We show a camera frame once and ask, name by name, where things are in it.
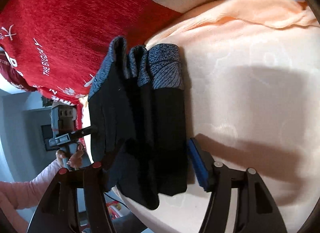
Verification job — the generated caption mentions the black pants with grey trim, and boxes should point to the black pants with grey trim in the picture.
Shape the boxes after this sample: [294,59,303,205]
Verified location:
[88,37,188,210]

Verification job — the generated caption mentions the person's left hand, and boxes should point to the person's left hand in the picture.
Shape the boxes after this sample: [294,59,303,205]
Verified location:
[56,142,84,169]

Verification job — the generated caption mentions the red decorated box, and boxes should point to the red decorated box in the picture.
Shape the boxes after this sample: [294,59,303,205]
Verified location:
[106,200,124,220]

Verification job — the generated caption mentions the red sofa cover with characters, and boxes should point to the red sofa cover with characters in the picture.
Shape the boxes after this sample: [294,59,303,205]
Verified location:
[0,0,273,133]

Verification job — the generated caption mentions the peach seat cloth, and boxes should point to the peach seat cloth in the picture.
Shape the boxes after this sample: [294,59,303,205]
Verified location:
[80,0,320,233]

